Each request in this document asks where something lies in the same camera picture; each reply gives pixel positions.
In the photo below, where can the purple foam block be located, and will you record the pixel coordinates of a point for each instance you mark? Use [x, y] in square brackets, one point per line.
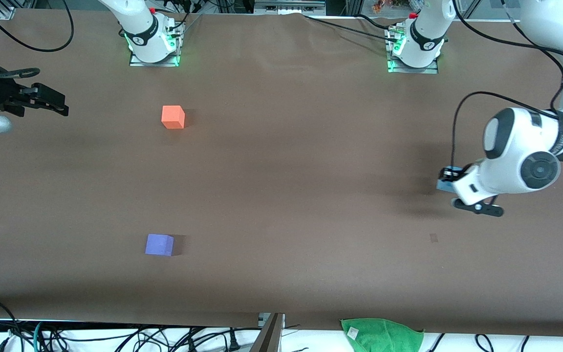
[159, 244]

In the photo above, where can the light blue foam block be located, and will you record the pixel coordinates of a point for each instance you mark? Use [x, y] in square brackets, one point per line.
[443, 186]

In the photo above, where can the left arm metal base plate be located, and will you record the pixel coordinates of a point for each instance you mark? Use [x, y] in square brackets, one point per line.
[433, 70]

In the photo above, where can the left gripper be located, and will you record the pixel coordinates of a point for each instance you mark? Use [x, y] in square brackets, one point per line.
[449, 174]

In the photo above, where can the silver post bracket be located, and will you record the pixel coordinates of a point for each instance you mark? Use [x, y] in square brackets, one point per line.
[262, 318]

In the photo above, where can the grey metal device box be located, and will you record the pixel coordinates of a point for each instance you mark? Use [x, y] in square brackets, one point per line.
[289, 7]

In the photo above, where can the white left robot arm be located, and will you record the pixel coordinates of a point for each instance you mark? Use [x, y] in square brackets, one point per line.
[516, 146]

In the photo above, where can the black power plug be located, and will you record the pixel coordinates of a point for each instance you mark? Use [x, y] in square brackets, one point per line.
[233, 340]

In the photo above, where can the orange foam block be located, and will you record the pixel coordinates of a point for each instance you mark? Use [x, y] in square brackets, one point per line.
[172, 117]

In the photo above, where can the colourful small objects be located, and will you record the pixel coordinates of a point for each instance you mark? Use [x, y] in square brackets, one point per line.
[394, 5]

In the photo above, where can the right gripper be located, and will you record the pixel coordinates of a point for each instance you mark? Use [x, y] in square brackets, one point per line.
[1, 95]

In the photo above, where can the green cloth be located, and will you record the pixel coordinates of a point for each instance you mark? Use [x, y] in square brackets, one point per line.
[384, 337]

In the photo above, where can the grey brown camera post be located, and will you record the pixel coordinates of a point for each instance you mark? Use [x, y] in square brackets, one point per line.
[269, 337]

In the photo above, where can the aluminium frame corner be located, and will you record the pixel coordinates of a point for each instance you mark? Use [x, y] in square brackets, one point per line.
[4, 10]

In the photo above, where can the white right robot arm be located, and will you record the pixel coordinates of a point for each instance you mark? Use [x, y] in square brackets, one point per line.
[140, 24]

